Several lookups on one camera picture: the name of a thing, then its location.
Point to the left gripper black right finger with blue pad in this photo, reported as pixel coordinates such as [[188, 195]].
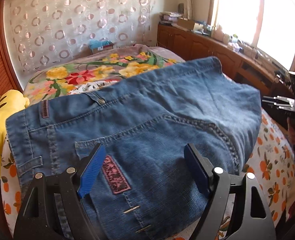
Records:
[[200, 169]]

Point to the white plastic jug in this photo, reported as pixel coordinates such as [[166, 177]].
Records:
[[217, 33]]

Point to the yellow Pikachu plush toy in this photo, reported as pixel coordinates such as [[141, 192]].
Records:
[[11, 102]]

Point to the wooden window side cabinet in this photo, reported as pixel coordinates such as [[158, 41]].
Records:
[[237, 66]]

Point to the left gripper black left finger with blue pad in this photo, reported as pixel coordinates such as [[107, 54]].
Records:
[[88, 170]]

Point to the stack of papers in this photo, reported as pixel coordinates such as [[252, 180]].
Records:
[[169, 17]]

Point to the floral pink blanket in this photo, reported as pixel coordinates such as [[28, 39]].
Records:
[[97, 71]]

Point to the circle pattern sheer curtain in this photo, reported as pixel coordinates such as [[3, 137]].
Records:
[[41, 33]]

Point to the cardboard box on cabinet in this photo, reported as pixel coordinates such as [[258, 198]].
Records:
[[190, 24]]

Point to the blue denim jeans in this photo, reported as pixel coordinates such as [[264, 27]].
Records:
[[144, 189]]

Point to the cardboard box with blue cloth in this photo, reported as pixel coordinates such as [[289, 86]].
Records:
[[99, 46]]

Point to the wood framed window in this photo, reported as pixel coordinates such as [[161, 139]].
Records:
[[267, 26]]

